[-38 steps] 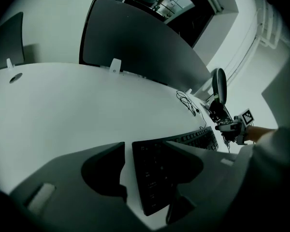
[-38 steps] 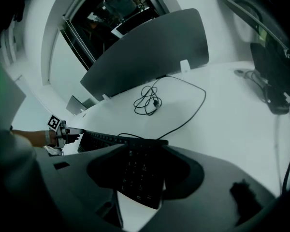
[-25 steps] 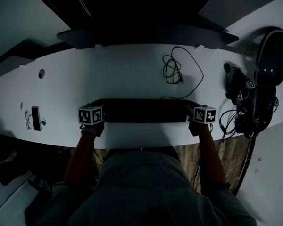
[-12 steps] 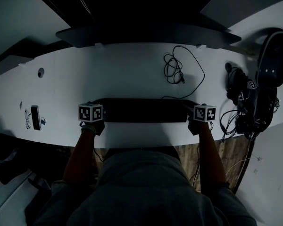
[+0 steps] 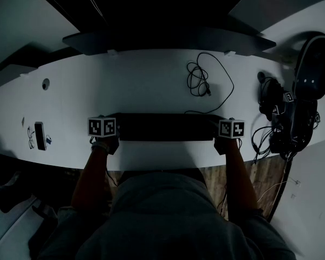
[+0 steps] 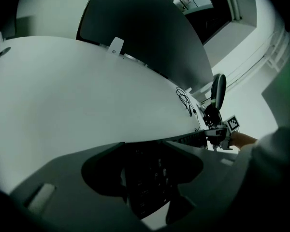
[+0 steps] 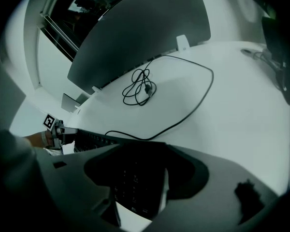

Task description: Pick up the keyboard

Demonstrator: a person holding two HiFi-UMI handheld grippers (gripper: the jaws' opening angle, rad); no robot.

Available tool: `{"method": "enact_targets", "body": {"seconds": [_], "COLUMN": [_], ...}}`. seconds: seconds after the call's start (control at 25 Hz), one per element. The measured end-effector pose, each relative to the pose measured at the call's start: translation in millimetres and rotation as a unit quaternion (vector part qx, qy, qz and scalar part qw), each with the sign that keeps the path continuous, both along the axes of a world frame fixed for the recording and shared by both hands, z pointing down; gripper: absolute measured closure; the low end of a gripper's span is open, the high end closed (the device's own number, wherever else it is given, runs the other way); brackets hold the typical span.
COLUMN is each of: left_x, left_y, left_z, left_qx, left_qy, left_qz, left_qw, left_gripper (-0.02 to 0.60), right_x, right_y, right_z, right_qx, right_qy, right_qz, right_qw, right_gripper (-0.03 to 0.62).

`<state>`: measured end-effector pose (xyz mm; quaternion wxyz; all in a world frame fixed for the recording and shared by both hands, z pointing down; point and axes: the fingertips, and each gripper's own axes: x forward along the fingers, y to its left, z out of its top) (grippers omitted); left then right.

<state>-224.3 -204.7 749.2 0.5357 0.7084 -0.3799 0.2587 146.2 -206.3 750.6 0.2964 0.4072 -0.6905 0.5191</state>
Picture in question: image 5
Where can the person's left forearm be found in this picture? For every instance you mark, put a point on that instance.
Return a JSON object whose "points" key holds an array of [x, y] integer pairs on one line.
{"points": [[89, 177]]}

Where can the long dark desk partition panel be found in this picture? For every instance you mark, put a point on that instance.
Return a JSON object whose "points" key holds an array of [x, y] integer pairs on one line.
{"points": [[165, 42]]}

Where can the white panel clip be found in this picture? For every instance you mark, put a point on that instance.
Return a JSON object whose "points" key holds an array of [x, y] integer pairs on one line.
{"points": [[230, 53], [112, 52]]}

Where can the small grey clip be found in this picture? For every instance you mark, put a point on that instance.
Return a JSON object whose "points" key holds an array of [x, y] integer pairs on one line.
{"points": [[23, 121]]}

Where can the black smartphone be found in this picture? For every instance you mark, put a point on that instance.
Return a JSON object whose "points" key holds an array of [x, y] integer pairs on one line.
{"points": [[40, 135]]}

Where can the person's grey shirt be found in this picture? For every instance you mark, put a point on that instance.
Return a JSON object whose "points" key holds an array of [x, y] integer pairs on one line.
{"points": [[165, 221]]}

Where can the dark window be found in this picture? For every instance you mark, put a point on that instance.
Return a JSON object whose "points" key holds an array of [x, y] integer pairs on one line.
{"points": [[151, 4]]}

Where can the small black white gadget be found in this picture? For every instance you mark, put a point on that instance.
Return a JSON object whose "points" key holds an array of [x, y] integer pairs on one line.
{"points": [[318, 120]]}

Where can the thin-framed eyeglasses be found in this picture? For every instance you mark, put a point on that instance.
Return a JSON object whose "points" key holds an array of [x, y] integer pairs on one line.
{"points": [[30, 142]]}

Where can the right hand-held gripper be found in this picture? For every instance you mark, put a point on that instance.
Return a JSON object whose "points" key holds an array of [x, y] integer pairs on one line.
{"points": [[231, 129]]}

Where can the person's right forearm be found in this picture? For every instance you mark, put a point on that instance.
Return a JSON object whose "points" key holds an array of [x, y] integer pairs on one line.
{"points": [[239, 177]]}

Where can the black office chair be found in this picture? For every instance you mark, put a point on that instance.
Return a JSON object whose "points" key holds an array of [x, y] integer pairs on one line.
{"points": [[10, 188]]}

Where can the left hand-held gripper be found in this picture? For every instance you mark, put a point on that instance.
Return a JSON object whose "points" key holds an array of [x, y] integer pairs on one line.
{"points": [[101, 127]]}

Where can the small blue adapter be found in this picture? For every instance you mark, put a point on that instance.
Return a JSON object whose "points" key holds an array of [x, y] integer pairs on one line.
{"points": [[49, 141]]}

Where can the white wristband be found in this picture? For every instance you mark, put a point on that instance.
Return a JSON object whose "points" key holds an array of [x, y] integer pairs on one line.
{"points": [[100, 146]]}

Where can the short dark desk partition panel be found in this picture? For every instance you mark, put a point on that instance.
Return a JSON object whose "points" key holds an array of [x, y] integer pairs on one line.
{"points": [[43, 53]]}

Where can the black keyboard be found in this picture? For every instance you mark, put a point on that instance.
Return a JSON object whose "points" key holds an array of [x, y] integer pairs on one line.
{"points": [[165, 127]]}

